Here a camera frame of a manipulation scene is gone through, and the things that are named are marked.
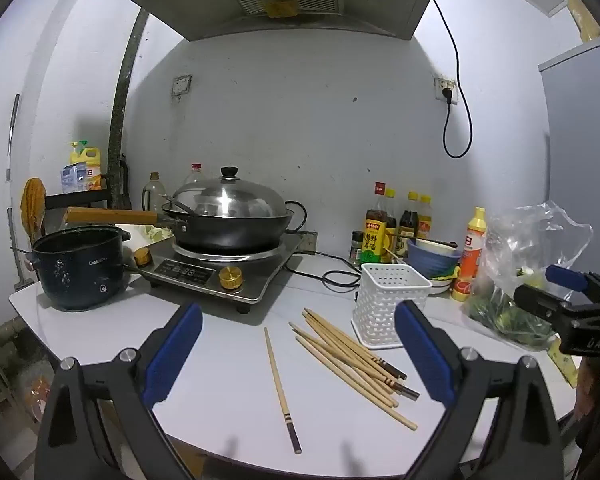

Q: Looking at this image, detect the metal wall rod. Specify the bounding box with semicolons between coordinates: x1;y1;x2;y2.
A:
7;94;20;181

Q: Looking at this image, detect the blue packet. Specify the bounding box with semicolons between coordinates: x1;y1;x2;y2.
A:
61;163;88;194

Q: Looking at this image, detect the grey cabinet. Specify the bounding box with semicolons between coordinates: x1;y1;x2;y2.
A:
538;37;600;211

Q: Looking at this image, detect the yellow-capped orange-label bottle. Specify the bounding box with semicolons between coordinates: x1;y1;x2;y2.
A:
417;195;433;241

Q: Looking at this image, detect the blue bowl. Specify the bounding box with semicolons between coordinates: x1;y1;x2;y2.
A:
406;237;463;278

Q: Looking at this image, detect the dark blue electric pot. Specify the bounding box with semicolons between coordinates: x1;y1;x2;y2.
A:
26;226;132;312

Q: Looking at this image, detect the yellow-capped dark sauce bottle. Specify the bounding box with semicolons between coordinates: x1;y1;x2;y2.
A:
399;191;420;241

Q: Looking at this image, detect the dark-tipped striped wooden chopstick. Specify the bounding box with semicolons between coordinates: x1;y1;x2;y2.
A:
264;327;302;455

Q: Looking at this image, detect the yellow squeeze bottle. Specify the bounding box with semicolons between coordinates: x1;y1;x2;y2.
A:
452;206;487;302

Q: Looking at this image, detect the plastic bag of greens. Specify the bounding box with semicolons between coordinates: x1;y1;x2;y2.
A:
462;200;593;351

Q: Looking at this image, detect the white wall socket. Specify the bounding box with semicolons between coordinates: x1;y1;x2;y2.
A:
435;77;460;104

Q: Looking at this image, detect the black cooker cable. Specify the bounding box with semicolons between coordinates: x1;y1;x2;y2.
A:
282;200;363;293

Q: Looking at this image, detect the black wok with wooden handle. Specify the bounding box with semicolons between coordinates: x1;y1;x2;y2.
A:
64;200;297;256

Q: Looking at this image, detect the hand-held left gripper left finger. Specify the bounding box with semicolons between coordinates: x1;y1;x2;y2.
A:
35;302;204;480

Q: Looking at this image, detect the white dish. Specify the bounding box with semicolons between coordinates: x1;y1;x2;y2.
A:
427;272;456;295

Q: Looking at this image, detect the steel wok lid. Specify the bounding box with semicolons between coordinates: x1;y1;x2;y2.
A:
171;166;287;221

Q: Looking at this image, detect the brown wooden paddle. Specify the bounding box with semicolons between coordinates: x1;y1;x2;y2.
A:
21;177;47;241

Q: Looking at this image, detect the yellow detergent bottle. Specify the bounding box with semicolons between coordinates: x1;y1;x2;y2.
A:
69;141;103;192

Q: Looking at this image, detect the red-capped sauce bottle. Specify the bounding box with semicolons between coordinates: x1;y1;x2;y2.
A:
364;182;388;265

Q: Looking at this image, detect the black power cable with plug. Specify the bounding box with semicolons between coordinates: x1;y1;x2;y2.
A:
431;0;475;159

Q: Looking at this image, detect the black shelf rack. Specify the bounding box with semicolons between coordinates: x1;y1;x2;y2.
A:
44;172;131;211

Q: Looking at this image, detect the black ladle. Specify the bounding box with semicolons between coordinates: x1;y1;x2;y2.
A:
162;197;201;218

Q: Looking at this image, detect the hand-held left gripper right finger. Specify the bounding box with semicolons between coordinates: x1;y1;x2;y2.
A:
394;299;566;480

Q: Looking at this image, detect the dark vertical pipe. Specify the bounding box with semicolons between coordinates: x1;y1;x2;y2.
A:
107;7;148;208

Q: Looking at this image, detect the yellow-capped brown sauce bottle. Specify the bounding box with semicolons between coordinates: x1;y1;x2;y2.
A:
384;189;398;263

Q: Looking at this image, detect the clear oil bottle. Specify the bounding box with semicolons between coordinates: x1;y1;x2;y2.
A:
142;172;167;213

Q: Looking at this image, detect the bundle of wooden chopsticks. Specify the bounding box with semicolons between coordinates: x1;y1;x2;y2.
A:
288;307;421;432

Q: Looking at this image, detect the white woven plastic basket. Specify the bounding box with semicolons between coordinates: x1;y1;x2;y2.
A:
351;262;433;351

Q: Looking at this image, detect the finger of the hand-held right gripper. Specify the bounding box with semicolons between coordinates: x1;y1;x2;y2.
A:
546;265;600;306
513;284;576;322

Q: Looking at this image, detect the yellow packet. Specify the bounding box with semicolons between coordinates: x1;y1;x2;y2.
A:
549;349;578;387

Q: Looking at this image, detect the grey range hood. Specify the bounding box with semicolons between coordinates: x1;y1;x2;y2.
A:
109;0;451;42

